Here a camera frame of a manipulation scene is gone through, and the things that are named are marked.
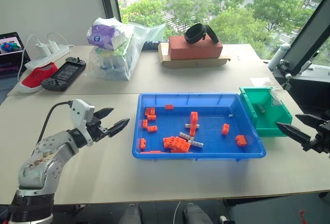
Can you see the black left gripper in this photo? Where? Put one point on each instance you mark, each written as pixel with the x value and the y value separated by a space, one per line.
pixel 97 131

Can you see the clear plastic bag of tissues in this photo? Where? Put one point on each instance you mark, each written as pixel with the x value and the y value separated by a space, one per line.
pixel 123 56

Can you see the purple tissue pack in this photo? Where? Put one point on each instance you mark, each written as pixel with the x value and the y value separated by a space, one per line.
pixel 100 36

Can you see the red canvas shoe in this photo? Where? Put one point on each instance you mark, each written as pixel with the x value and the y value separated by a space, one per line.
pixel 36 78

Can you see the black monitor panel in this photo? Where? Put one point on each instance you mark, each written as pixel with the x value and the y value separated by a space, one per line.
pixel 306 38

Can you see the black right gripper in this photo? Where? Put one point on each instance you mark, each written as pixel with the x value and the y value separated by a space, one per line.
pixel 322 139

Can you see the white power strip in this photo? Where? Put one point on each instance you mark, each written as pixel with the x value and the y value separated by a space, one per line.
pixel 46 58

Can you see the green plastic box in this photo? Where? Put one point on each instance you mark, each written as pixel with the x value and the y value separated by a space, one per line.
pixel 268 123

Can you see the open laptop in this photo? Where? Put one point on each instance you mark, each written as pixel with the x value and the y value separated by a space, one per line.
pixel 10 61

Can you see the white charger plug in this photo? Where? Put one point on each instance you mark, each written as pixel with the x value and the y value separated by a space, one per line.
pixel 52 47
pixel 40 49

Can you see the dark rounded shape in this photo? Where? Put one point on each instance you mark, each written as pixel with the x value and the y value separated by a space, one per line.
pixel 194 215
pixel 131 215

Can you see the clear plastic piece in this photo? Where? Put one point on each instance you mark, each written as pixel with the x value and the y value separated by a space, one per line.
pixel 276 100

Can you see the small clear plastic bag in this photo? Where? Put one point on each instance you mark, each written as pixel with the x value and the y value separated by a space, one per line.
pixel 263 82

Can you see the blue plastic tray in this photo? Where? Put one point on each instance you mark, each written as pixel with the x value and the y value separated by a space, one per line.
pixel 214 141

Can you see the black clamp mount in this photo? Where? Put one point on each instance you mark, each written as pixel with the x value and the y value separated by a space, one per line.
pixel 286 76

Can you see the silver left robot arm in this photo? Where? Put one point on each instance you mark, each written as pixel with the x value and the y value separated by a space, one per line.
pixel 38 162

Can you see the white bottle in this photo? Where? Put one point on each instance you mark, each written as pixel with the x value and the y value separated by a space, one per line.
pixel 278 55

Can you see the long orange plastic brick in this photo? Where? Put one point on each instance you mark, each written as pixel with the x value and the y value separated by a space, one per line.
pixel 194 123

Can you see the brown cardboard piece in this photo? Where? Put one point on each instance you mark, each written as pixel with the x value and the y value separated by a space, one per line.
pixel 196 63

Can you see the blue patterned item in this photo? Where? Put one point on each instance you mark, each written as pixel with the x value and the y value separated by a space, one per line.
pixel 152 44

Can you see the red brick block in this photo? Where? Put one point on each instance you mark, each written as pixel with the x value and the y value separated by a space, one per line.
pixel 193 50

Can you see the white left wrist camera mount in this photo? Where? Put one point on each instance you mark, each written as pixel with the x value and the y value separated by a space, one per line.
pixel 80 113

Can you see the black handheld game console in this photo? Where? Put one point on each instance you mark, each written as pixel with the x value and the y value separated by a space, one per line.
pixel 64 73

